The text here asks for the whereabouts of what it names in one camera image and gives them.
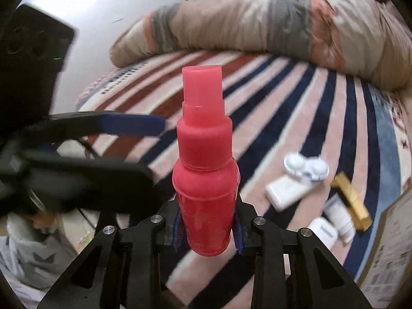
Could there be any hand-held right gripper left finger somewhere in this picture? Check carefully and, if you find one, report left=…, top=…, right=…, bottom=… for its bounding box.
left=36, top=199, right=187, bottom=309

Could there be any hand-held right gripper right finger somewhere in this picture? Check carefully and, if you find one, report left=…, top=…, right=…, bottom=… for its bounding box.
left=230, top=192, right=374, bottom=309

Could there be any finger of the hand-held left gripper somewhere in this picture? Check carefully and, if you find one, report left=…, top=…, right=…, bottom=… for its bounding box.
left=0, top=150, right=176, bottom=216
left=26, top=111, right=168, bottom=142

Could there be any red spray bottle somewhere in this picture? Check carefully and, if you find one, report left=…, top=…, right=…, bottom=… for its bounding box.
left=172, top=65, right=241, bottom=257

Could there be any white rectangular box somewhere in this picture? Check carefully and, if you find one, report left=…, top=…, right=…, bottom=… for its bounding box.
left=265, top=174, right=312, bottom=212

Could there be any white rounded case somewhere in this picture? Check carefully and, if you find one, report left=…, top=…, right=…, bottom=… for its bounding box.
left=307, top=217, right=339, bottom=250

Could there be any grey patterned clothing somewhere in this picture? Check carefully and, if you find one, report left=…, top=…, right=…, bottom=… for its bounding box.
left=0, top=211, right=78, bottom=292

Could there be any white contact lens case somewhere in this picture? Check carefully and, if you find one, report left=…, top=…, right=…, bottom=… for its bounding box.
left=283, top=152, right=330, bottom=184

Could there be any white tube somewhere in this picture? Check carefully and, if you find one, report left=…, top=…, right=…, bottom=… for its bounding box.
left=323, top=195, right=356, bottom=244

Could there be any gold rectangular box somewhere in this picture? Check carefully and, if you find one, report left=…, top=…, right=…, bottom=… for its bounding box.
left=331, top=172, right=373, bottom=231

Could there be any striped bed sheet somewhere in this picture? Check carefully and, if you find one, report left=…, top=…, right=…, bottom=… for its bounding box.
left=57, top=50, right=409, bottom=309

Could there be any printed cardboard box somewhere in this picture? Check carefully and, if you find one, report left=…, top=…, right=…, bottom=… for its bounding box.
left=357, top=187, right=412, bottom=309

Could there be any rolled patchwork quilt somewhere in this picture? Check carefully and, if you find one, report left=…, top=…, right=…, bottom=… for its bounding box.
left=109, top=0, right=412, bottom=92

